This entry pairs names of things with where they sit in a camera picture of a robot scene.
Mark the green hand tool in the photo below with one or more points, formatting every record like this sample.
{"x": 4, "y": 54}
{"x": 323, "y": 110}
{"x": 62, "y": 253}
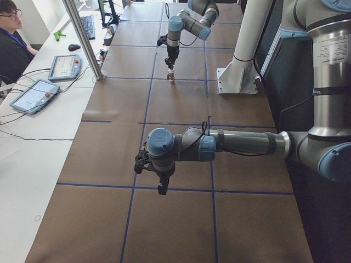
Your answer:
{"x": 58, "y": 34}

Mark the black monitor stand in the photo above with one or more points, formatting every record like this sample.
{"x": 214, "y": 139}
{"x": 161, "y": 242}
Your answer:
{"x": 108, "y": 14}

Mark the black keyboard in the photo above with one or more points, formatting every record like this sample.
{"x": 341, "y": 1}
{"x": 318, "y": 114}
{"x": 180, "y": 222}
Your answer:
{"x": 88, "y": 26}

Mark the teach pendant tablet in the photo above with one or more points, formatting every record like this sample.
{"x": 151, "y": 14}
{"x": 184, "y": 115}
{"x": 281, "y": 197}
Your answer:
{"x": 36, "y": 97}
{"x": 64, "y": 68}

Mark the near teach pendant tablet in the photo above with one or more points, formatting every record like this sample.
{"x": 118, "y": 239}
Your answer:
{"x": 36, "y": 97}

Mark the far teach pendant tablet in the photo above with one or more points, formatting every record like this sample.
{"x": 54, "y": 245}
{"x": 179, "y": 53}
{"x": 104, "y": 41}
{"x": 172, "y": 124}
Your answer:
{"x": 64, "y": 68}

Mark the brown paper table mat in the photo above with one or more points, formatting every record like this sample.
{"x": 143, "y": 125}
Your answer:
{"x": 235, "y": 209}

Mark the black computer mouse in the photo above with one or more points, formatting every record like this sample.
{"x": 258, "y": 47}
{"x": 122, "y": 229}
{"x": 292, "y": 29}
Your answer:
{"x": 73, "y": 47}

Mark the aluminium frame profile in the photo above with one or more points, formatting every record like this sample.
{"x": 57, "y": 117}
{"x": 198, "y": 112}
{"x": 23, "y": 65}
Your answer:
{"x": 77, "y": 24}

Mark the person in black shirt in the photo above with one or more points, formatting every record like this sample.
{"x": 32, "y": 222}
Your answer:
{"x": 16, "y": 55}

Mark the white mounting post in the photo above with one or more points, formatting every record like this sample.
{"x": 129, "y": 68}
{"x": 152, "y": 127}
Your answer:
{"x": 239, "y": 77}

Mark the blue tape strip crosswise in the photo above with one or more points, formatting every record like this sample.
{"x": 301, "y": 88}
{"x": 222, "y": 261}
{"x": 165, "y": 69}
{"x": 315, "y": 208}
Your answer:
{"x": 177, "y": 79}

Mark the chrome threaded PPR valve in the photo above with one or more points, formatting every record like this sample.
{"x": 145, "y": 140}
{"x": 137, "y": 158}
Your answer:
{"x": 170, "y": 76}

